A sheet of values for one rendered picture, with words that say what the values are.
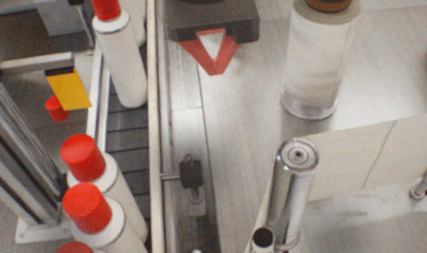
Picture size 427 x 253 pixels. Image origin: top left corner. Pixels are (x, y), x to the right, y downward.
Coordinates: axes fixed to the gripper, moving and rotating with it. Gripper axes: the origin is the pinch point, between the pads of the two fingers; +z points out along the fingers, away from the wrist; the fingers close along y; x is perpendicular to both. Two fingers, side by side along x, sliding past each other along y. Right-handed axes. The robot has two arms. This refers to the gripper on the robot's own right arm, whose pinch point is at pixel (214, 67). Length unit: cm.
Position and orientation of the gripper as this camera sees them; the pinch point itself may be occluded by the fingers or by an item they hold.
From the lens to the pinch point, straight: 38.8
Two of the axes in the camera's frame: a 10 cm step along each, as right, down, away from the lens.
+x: -9.9, 1.3, 0.0
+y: -1.0, -7.8, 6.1
